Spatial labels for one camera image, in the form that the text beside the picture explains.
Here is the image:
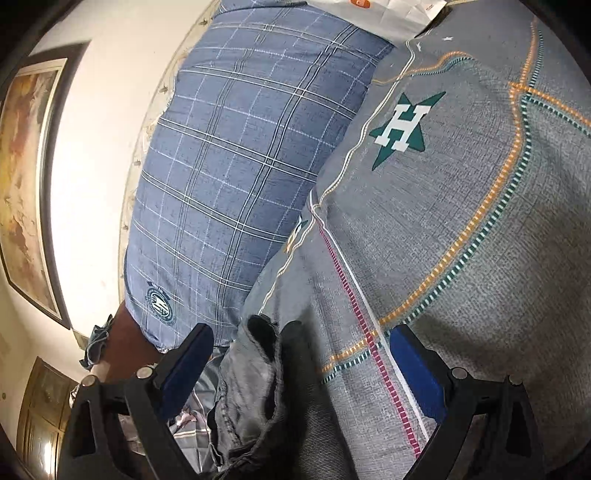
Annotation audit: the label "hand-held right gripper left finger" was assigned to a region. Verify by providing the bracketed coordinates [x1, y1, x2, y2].
[55, 323, 215, 480]

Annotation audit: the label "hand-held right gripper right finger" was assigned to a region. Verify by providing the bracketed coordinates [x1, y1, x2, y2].
[389, 324, 546, 480]

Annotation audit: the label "grey denim pants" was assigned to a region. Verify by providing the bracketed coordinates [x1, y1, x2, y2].
[208, 315, 365, 480]

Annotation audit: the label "brown wooden bedside panel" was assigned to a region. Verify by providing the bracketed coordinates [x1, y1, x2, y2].
[99, 302, 162, 374]

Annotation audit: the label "dark green cloth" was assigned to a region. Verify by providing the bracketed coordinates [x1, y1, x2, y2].
[78, 314, 116, 370]

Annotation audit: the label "wooden cabinet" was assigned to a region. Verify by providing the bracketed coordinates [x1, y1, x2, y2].
[16, 357, 79, 472]

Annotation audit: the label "grey printed bed sheet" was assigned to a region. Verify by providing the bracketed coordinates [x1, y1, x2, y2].
[168, 0, 591, 480]

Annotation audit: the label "blue plaid pillow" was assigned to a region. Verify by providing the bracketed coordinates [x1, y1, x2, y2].
[124, 0, 395, 352]

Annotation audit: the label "cream floral headboard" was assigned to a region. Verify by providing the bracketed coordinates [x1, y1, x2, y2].
[117, 0, 222, 305]

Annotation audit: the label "framed painting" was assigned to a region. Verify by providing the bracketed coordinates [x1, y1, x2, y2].
[0, 41, 90, 330]

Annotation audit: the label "white paper bag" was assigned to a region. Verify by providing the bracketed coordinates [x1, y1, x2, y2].
[323, 0, 448, 28]

